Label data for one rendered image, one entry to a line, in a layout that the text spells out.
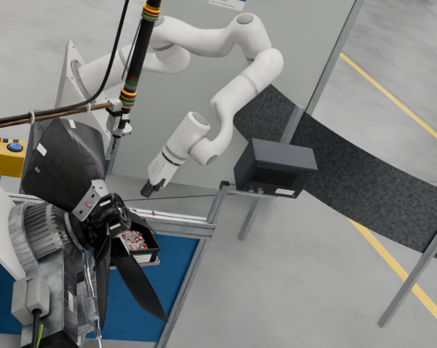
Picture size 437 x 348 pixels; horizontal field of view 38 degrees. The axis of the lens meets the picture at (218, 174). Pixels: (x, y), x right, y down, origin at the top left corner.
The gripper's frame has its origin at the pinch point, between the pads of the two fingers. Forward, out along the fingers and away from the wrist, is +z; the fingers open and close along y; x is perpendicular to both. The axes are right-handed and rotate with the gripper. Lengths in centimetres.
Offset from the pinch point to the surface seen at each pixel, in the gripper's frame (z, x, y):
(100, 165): -6.3, -21.5, 7.4
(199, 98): 25, 74, -165
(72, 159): -15.5, -35.9, 25.9
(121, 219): -6.1, -16.0, 29.6
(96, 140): -7.8, -22.9, -3.3
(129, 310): 72, 39, -22
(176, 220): 19.2, 27.7, -19.6
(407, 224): -6, 167, -62
